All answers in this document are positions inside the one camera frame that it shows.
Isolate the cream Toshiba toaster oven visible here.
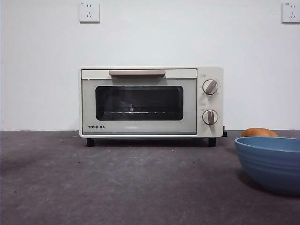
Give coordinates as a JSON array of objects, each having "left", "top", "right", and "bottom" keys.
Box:
[{"left": 78, "top": 66, "right": 224, "bottom": 148}]

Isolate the brown potato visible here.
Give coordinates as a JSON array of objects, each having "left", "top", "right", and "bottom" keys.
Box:
[{"left": 240, "top": 127, "right": 279, "bottom": 138}]

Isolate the blue ribbed bowl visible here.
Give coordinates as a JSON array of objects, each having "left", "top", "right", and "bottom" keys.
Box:
[{"left": 234, "top": 136, "right": 300, "bottom": 195}]

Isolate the white wall socket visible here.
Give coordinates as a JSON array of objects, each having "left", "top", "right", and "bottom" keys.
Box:
[
  {"left": 79, "top": 1, "right": 100, "bottom": 23},
  {"left": 281, "top": 2, "right": 300, "bottom": 24}
]

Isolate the cream oven knob beige grip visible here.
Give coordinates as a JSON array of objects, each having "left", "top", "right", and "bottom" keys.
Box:
[
  {"left": 202, "top": 109, "right": 218, "bottom": 129},
  {"left": 202, "top": 79, "right": 219, "bottom": 96}
]

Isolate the metal wire oven rack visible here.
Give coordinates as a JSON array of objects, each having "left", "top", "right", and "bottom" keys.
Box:
[{"left": 103, "top": 109, "right": 182, "bottom": 116}]

